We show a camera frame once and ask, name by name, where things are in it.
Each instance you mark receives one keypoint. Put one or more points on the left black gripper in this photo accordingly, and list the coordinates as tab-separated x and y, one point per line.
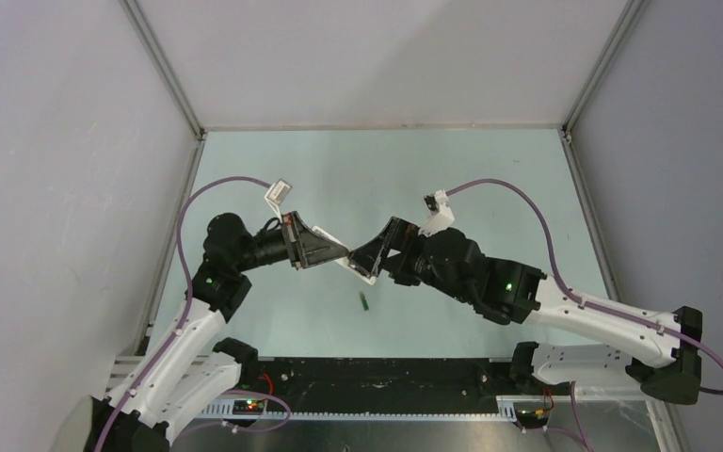
310	248

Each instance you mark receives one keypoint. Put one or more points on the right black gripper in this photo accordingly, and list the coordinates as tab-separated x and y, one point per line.
398	234

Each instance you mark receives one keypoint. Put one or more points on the white remote control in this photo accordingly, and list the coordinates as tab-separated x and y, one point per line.
345	262

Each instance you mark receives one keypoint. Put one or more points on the green AA battery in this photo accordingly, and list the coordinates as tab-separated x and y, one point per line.
364	302

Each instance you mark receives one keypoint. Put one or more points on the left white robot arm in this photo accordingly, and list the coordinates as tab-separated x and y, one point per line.
160	397

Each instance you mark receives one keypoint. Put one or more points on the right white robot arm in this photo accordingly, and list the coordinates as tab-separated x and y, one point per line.
639	346

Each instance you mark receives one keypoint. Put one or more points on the left electronics board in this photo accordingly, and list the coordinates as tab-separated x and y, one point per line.
248	407

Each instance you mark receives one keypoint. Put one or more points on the electronics board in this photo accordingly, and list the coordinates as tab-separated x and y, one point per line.
532	419
248	407

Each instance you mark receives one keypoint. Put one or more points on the right electronics board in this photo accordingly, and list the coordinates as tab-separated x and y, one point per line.
532	419

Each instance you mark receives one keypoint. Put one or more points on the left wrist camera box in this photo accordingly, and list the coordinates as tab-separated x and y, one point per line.
276	194

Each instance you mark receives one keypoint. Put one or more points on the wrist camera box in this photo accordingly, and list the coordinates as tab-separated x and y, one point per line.
440	216
276	194

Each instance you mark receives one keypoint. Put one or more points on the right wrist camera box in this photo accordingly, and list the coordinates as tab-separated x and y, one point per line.
440	216

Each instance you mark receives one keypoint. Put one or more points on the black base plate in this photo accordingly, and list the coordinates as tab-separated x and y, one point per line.
397	386

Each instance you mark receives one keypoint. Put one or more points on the aluminium frame rail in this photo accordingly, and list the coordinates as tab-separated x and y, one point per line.
586	389

